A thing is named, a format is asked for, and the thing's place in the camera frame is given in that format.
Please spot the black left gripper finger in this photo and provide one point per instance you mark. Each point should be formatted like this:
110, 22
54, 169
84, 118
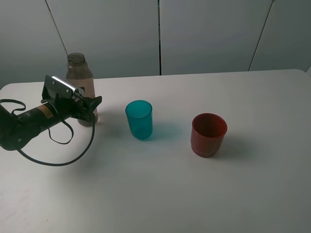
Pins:
92, 103

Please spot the clear brown plastic bottle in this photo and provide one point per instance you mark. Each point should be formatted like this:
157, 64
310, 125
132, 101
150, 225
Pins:
79, 74

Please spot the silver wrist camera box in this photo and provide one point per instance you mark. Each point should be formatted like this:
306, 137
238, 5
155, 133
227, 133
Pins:
54, 86

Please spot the red plastic cup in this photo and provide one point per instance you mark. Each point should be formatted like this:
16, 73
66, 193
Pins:
207, 133

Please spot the teal translucent plastic cup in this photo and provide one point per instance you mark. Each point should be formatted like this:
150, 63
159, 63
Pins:
139, 116

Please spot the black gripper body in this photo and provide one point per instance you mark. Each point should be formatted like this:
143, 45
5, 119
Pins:
64, 108

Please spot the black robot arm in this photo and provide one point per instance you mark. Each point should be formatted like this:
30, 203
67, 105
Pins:
16, 131

